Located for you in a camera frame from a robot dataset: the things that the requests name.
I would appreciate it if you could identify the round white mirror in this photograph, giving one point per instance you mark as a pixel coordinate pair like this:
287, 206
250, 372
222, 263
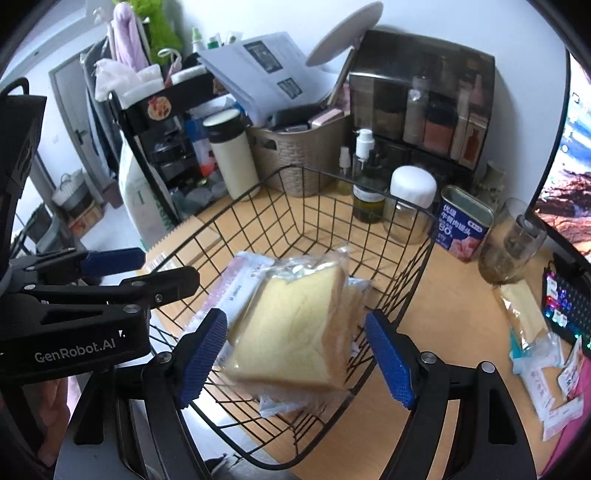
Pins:
346, 32

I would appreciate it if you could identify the dark cosmetics organizer cabinet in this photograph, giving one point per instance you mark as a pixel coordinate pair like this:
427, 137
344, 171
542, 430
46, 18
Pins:
415, 92

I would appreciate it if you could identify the small spray bottle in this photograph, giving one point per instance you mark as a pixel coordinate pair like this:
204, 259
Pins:
345, 175

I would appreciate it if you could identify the white cloth bag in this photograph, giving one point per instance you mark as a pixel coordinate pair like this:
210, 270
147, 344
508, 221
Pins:
124, 81

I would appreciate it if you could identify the green plush toy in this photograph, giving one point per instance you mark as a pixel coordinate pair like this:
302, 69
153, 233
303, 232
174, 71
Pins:
157, 27

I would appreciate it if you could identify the black pouch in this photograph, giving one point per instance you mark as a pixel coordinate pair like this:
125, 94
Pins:
291, 119

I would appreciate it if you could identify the long white snack packet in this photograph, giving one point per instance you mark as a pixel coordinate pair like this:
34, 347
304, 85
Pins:
542, 392

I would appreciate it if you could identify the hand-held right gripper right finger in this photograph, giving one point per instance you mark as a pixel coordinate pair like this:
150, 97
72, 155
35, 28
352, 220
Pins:
390, 360

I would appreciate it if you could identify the small cracker snack packet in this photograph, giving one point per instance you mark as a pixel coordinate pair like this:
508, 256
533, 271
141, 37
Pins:
286, 404
571, 369

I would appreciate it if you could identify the small glass bottle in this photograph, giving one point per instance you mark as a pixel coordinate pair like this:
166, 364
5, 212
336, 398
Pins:
495, 182

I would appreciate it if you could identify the glass jar with white lid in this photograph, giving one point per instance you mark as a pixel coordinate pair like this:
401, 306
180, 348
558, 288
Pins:
411, 189

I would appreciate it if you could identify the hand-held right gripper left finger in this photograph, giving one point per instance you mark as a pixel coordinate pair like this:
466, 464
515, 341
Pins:
203, 360

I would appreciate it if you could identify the curved computer monitor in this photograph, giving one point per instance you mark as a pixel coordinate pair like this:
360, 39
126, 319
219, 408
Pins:
568, 184

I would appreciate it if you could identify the bread packet with desiccant sachet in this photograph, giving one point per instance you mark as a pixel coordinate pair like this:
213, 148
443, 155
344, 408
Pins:
356, 304

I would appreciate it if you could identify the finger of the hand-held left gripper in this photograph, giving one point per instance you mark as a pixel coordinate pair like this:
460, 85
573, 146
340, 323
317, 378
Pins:
171, 282
111, 261

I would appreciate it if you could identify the grey door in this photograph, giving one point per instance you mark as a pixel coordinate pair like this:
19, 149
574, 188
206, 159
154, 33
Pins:
74, 138

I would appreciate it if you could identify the metal bucket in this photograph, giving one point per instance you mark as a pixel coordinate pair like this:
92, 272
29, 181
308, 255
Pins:
69, 194

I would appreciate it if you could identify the backlit mechanical keyboard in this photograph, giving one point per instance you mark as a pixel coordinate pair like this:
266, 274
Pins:
565, 304

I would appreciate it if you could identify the white sack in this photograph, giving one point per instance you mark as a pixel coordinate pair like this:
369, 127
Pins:
143, 198

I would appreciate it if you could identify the blue luncheon meat can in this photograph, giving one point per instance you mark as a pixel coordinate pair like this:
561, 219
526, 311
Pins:
461, 226

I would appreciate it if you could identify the long packet with red print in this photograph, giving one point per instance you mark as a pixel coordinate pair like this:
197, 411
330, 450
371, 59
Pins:
235, 286

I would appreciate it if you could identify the pink towel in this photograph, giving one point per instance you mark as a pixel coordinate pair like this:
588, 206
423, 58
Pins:
129, 41

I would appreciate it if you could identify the cardboard box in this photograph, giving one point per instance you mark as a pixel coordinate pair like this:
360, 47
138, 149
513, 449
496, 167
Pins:
189, 240

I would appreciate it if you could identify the clear pump bottle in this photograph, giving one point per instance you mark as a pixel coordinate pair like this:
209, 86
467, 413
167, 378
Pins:
368, 184

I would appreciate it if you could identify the tall drinking glass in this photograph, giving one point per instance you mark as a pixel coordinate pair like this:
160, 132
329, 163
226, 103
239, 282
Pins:
512, 249

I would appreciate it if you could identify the white thermos bottle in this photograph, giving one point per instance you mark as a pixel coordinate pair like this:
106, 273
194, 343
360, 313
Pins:
233, 161

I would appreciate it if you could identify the person's left hand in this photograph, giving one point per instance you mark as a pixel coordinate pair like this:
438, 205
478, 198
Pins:
53, 415

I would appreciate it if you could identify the pink box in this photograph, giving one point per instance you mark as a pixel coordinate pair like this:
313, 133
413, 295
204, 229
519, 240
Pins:
330, 119

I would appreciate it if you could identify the black storage cart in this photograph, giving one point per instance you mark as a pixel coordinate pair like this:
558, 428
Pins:
157, 138

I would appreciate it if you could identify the pink desk mat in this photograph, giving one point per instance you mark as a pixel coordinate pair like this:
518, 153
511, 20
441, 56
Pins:
572, 443

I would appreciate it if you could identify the packaged bread slice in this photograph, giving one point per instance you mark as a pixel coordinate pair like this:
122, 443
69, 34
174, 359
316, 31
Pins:
291, 332
526, 314

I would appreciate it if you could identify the brown woven storage basket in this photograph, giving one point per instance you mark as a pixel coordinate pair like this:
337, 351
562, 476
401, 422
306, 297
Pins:
300, 157

